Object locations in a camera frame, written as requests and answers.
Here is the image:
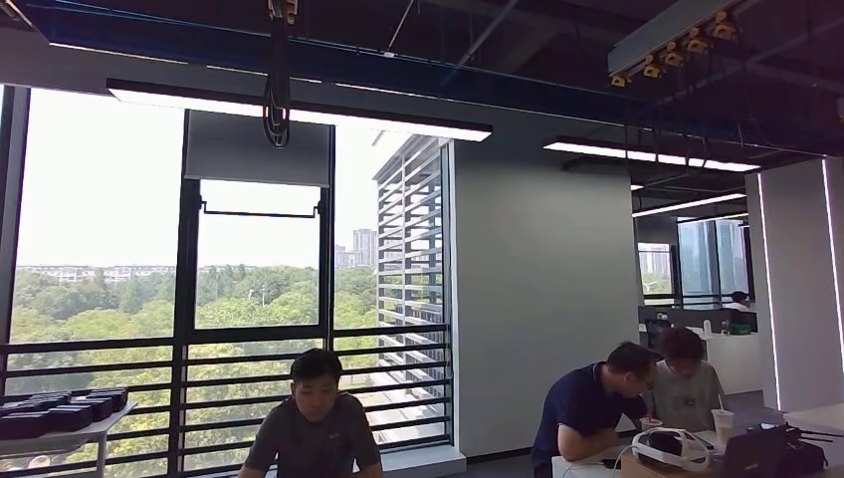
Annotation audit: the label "black mesh office chair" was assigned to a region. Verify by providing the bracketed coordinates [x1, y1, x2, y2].
[644, 318, 675, 353]

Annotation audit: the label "white metal side table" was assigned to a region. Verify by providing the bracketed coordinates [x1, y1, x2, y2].
[0, 400, 140, 478]

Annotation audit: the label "small cardboard box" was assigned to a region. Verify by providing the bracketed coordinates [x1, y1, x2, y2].
[618, 453, 715, 478]

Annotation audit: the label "white counter desk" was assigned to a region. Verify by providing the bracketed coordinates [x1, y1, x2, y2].
[637, 306, 766, 397]

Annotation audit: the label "white VR headset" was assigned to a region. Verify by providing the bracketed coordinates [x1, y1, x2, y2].
[630, 426, 713, 474]

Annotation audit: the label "thin strip light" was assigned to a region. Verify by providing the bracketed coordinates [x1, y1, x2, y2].
[630, 191, 748, 220]
[542, 135, 761, 175]

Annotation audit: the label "black bag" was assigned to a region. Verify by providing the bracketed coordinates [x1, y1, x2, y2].
[780, 427, 829, 474]

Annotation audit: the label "white overhead gantry rail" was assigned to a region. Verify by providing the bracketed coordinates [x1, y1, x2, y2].
[605, 0, 741, 89]
[266, 0, 300, 25]

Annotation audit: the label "blue overhead crane beam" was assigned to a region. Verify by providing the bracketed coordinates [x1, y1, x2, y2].
[26, 0, 844, 141]

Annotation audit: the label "clear cup with straw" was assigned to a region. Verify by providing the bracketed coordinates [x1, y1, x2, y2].
[710, 394, 736, 450]

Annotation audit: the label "open grey laptop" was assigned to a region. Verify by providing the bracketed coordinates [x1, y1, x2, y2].
[715, 424, 790, 478]

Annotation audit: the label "grey roller blind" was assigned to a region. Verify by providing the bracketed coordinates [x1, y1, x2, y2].
[182, 109, 335, 190]

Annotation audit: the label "black equipment case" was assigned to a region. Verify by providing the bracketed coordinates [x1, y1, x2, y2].
[0, 386, 130, 442]

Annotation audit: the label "black hanging cable loops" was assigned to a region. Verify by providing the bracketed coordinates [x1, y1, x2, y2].
[261, 0, 294, 150]

